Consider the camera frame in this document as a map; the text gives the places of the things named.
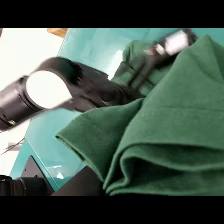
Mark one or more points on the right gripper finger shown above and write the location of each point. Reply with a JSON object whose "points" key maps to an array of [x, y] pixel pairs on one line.
{"points": [[81, 185]]}

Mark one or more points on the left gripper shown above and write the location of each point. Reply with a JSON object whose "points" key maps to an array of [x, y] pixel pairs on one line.
{"points": [[106, 91]]}

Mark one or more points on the green T-shirt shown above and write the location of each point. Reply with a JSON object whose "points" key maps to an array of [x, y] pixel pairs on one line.
{"points": [[173, 126]]}

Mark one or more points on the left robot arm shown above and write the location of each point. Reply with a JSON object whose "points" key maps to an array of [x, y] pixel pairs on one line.
{"points": [[20, 100]]}

